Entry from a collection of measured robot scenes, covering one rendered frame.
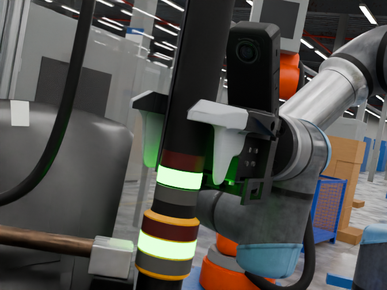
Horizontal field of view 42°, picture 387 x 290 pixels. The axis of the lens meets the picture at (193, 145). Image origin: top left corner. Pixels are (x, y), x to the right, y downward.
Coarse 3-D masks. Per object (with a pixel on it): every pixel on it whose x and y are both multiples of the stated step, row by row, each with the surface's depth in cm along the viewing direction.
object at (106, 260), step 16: (96, 240) 38; (96, 256) 37; (112, 256) 37; (128, 256) 37; (96, 272) 37; (112, 272) 37; (128, 272) 37; (96, 288) 36; (112, 288) 37; (128, 288) 37
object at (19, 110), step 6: (12, 102) 49; (18, 102) 49; (24, 102) 50; (12, 108) 49; (18, 108) 49; (24, 108) 49; (12, 114) 48; (18, 114) 49; (24, 114) 49; (12, 120) 48; (18, 120) 48; (24, 120) 48
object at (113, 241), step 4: (112, 240) 38; (116, 240) 38; (120, 240) 38; (124, 240) 39; (112, 244) 38; (116, 244) 38; (120, 244) 38; (124, 244) 38; (128, 244) 38; (132, 244) 39; (132, 248) 38
